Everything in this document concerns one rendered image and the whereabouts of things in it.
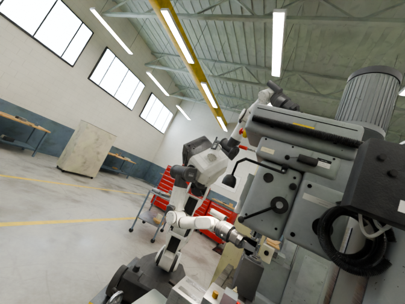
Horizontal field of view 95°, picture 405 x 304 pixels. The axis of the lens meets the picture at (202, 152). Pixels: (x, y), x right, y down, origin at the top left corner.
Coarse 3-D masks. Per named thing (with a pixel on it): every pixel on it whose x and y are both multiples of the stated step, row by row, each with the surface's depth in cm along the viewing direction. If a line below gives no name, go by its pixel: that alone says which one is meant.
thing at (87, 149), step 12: (84, 132) 552; (96, 132) 579; (72, 144) 555; (84, 144) 561; (96, 144) 589; (108, 144) 620; (60, 156) 564; (72, 156) 543; (84, 156) 570; (96, 156) 599; (72, 168) 552; (84, 168) 579; (96, 168) 609
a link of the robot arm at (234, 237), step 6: (222, 228) 93; (228, 228) 92; (234, 228) 96; (222, 234) 92; (228, 234) 92; (234, 234) 89; (240, 234) 92; (222, 240) 95; (228, 240) 90; (234, 240) 88; (240, 240) 85; (246, 240) 91; (240, 246) 87
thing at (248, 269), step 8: (248, 256) 111; (256, 256) 117; (240, 264) 111; (248, 264) 107; (256, 264) 106; (240, 272) 106; (248, 272) 106; (256, 272) 105; (240, 280) 105; (248, 280) 105; (256, 280) 104; (232, 288) 106; (240, 288) 104; (248, 288) 104; (256, 288) 103; (248, 296) 103
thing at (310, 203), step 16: (304, 192) 76; (320, 192) 74; (336, 192) 73; (304, 208) 74; (320, 208) 73; (288, 224) 75; (304, 224) 73; (336, 224) 70; (288, 240) 74; (304, 240) 71; (336, 240) 68
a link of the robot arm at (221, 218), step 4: (212, 212) 102; (216, 212) 101; (216, 216) 100; (220, 216) 99; (224, 216) 98; (216, 220) 98; (220, 220) 98; (224, 220) 98; (216, 224) 97; (220, 224) 95; (212, 228) 97; (216, 228) 95; (220, 228) 94; (216, 232) 94
